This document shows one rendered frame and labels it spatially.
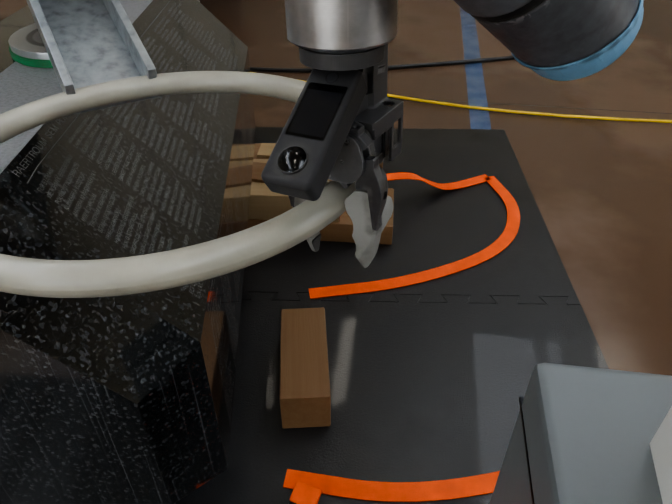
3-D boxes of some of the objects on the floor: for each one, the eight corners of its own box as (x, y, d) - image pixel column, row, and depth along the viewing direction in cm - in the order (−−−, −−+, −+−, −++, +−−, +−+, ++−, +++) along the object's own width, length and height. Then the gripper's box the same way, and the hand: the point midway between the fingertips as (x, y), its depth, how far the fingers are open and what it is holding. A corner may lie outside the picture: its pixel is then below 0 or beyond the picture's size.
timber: (330, 426, 144) (330, 396, 136) (282, 429, 143) (279, 399, 136) (325, 336, 167) (324, 306, 160) (283, 338, 166) (280, 308, 159)
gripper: (434, 34, 49) (420, 243, 61) (312, 20, 54) (322, 214, 67) (388, 64, 43) (383, 288, 55) (256, 44, 48) (279, 253, 61)
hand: (336, 251), depth 58 cm, fingers closed on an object, 5 cm apart
